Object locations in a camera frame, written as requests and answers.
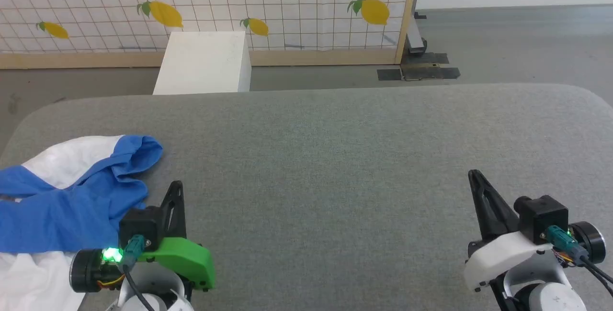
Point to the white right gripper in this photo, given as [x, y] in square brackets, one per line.
[503, 253]

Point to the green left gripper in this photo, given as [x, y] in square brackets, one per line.
[187, 258]

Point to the blue and white garment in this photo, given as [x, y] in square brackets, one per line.
[72, 205]

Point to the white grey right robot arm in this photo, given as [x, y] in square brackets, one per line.
[550, 296]

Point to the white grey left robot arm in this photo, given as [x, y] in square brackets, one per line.
[91, 270]

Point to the white rectangular box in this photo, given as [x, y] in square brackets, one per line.
[203, 62]

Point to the grey upholstered sofa surface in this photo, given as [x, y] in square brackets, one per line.
[335, 157]

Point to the small black floor tape patch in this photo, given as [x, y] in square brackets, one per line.
[389, 74]

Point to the grey metal screen foot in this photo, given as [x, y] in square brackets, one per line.
[415, 38]

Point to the lemon print partition screen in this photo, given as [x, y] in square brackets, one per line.
[215, 4]

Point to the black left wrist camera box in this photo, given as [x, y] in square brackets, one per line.
[141, 224]

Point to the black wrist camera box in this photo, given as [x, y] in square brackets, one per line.
[543, 215]
[141, 224]

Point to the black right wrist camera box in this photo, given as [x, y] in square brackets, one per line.
[543, 215]

